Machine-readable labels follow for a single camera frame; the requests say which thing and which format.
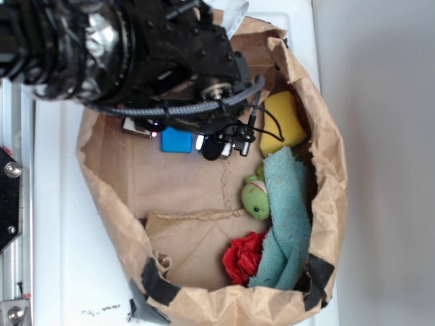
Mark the brown paper bag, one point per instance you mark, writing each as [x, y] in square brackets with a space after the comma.
[171, 216]

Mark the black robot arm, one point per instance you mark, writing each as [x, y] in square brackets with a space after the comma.
[70, 50]

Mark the red crumpled cloth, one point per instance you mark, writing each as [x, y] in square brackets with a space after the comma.
[242, 258]

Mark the metal corner bracket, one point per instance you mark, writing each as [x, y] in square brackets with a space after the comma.
[15, 313]

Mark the yellow sponge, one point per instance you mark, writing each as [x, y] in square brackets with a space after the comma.
[282, 126]

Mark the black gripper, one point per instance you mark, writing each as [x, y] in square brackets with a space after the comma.
[182, 71]

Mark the aluminium extrusion rail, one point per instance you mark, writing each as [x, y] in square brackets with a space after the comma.
[17, 126]

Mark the black octagonal mount plate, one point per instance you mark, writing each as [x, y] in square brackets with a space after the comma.
[11, 216]

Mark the blue block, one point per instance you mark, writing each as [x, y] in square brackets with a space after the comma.
[174, 141]

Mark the green plush toy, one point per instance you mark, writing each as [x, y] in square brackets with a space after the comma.
[254, 195]

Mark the teal towel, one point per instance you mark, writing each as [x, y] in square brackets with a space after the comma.
[285, 249]

